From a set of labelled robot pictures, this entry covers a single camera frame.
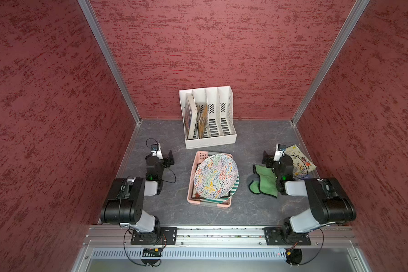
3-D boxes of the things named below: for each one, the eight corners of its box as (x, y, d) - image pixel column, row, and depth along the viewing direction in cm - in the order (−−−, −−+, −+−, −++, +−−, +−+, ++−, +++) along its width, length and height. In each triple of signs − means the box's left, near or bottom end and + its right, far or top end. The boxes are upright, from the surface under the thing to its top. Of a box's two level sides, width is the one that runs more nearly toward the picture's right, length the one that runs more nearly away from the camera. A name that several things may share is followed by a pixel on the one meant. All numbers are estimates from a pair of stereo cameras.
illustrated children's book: (294, 179, 95) (296, 177, 93) (283, 147, 109) (284, 144, 107) (318, 179, 95) (321, 177, 93) (303, 147, 109) (305, 144, 107)
